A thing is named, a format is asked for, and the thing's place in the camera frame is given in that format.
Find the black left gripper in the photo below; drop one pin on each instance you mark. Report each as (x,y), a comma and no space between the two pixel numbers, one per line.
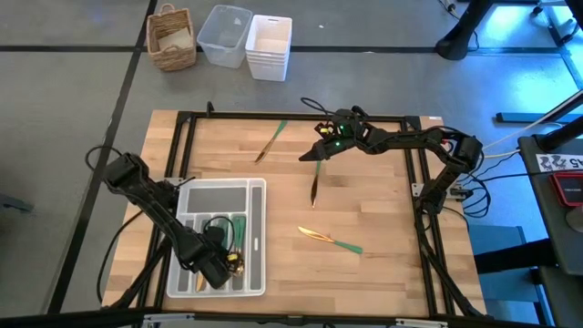
(216,273)

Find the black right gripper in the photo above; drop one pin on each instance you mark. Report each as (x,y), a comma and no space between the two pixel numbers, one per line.
(348,132)

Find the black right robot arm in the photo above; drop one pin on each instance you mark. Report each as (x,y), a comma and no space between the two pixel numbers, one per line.
(410,139)

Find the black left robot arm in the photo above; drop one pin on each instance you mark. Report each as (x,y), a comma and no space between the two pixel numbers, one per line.
(150,200)

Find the white cutlery tray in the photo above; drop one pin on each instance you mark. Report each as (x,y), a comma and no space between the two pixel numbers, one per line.
(216,199)

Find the white plastic bin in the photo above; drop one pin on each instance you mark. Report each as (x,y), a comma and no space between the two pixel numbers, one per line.
(268,68)

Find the black crossbar with silver plates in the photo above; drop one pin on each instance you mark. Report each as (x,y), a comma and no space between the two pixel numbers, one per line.
(91,319)

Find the clear plastic bin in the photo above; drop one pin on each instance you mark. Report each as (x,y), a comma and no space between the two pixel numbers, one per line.
(223,36)

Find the wicker basket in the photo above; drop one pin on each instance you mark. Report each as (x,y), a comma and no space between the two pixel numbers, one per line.
(175,59)

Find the black stand base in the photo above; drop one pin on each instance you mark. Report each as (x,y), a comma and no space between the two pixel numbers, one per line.
(455,43)

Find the beige paper sheet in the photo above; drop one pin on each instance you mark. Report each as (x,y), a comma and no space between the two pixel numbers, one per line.
(175,40)

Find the black stand leg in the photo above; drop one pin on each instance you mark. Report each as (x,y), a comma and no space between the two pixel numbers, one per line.
(524,117)

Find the gray floor object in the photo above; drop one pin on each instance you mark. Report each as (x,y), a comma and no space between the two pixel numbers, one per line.
(16,203)

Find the white printed paper label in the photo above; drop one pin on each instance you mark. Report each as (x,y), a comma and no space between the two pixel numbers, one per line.
(558,162)

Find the dark side table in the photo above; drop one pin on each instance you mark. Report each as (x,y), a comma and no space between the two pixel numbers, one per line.
(546,228)

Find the red device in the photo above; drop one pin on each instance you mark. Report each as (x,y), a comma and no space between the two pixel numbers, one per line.
(569,189)

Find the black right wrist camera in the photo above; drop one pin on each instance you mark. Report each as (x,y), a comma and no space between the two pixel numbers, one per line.
(324,127)

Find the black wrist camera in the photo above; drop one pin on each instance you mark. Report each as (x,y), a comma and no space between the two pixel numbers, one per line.
(324,127)
(215,237)

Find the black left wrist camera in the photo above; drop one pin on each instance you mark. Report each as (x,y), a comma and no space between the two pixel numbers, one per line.
(215,237)

